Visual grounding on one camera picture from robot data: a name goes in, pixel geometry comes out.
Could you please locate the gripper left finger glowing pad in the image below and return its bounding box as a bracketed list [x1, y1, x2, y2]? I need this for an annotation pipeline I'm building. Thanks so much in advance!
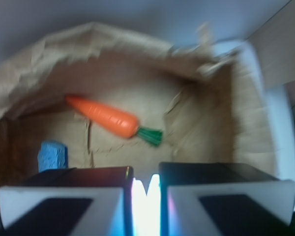
[0, 166, 133, 236]

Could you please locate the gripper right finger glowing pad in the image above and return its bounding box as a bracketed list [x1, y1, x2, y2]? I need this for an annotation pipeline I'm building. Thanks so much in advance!
[159, 162, 295, 236]

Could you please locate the blue sponge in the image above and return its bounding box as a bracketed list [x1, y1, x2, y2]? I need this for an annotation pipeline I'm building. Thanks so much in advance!
[37, 141, 68, 173]

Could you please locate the orange plastic toy carrot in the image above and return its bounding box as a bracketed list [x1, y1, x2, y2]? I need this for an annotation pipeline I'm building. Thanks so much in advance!
[65, 95, 163, 147]

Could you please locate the brown paper bag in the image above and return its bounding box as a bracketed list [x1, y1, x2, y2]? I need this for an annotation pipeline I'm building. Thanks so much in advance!
[0, 23, 278, 186]

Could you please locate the white plastic bin lid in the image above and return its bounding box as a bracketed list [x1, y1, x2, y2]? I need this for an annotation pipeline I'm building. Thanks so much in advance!
[213, 40, 295, 181]

